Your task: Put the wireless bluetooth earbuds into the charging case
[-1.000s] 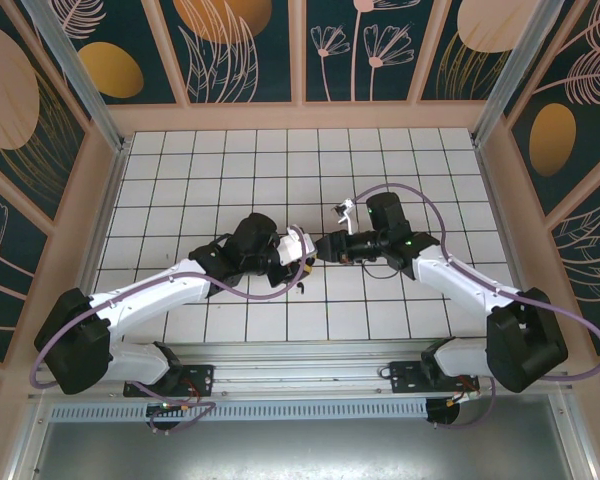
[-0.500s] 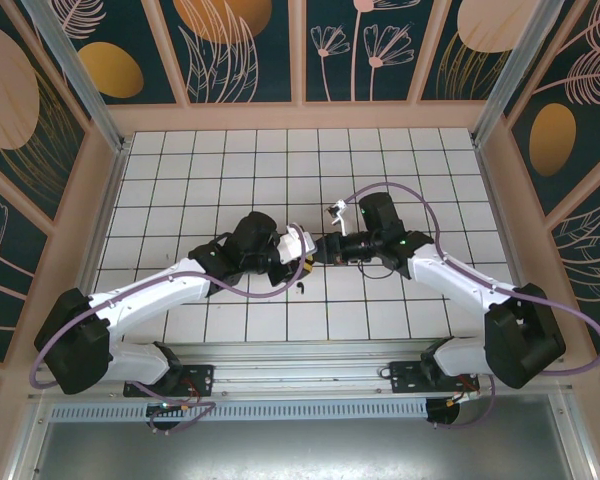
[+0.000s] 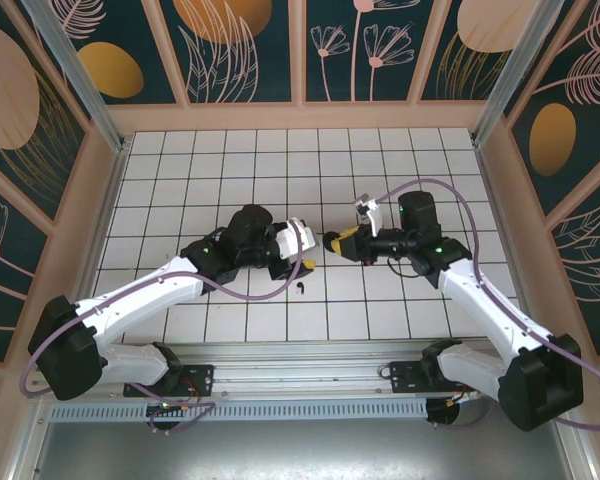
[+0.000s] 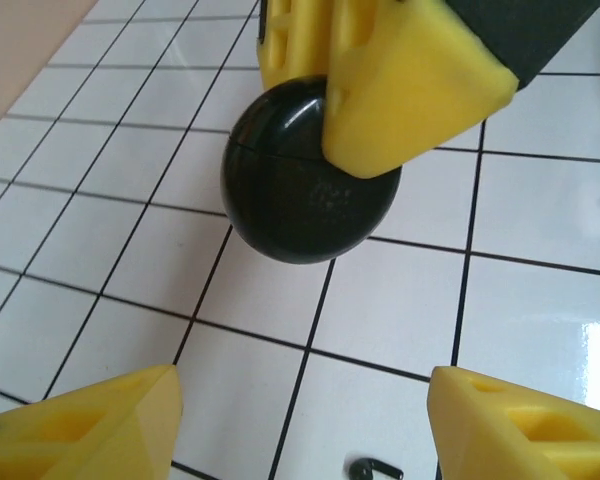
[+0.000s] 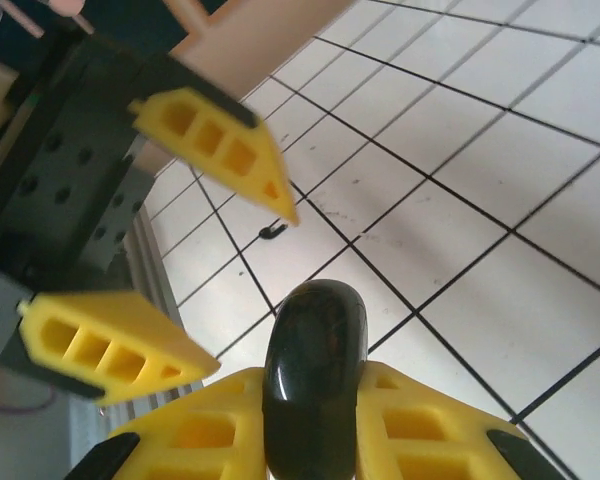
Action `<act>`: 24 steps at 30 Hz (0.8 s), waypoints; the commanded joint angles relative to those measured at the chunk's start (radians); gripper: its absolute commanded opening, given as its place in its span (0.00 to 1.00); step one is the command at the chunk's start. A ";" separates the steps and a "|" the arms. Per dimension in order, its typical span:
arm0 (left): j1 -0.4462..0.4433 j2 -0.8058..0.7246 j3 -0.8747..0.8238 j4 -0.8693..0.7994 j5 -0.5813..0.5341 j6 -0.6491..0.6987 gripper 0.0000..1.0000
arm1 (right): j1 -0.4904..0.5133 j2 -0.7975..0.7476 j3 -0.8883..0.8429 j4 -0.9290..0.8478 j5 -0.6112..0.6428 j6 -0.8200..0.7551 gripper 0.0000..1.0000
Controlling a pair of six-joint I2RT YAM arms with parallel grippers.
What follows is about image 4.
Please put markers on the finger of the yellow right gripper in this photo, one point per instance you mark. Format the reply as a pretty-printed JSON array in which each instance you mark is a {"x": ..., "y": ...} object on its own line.
[
  {"x": 300, "y": 50},
  {"x": 410, "y": 100}
]

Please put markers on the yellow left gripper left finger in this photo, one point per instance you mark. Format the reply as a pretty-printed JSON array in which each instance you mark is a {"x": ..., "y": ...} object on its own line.
[{"x": 145, "y": 415}]

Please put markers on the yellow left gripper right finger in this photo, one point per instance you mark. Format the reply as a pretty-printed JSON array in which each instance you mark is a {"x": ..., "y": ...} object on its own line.
[{"x": 460, "y": 420}]

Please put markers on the black earbud charging case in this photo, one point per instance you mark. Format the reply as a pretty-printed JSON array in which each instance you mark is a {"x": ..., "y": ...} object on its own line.
[{"x": 300, "y": 210}]

